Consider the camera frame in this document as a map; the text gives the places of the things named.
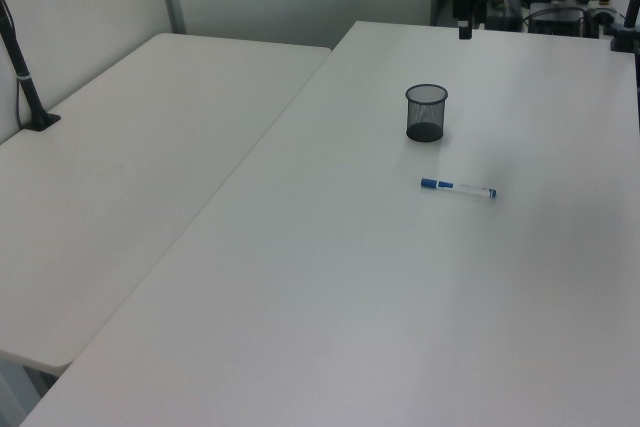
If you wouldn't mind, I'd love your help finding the blue white marker pen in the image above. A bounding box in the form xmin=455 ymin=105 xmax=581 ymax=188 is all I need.
xmin=419 ymin=177 xmax=498 ymax=200

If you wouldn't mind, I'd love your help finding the black equipment box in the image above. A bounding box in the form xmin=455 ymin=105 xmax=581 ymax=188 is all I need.
xmin=528 ymin=0 xmax=587 ymax=37

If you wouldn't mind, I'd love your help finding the black mesh pen cup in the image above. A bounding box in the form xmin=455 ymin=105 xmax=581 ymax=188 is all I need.
xmin=404 ymin=83 xmax=449 ymax=143

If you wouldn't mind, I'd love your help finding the black stand right edge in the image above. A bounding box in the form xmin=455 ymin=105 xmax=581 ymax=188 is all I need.
xmin=608 ymin=0 xmax=640 ymax=54

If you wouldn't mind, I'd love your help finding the white side table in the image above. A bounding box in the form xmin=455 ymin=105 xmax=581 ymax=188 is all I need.
xmin=0 ymin=31 xmax=334 ymax=376

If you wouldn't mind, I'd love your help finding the black camera pole with base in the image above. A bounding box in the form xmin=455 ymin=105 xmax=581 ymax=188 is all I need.
xmin=0 ymin=0 xmax=62 ymax=134

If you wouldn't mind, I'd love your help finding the thin black pole cable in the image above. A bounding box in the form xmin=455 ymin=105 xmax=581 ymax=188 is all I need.
xmin=0 ymin=0 xmax=26 ymax=131

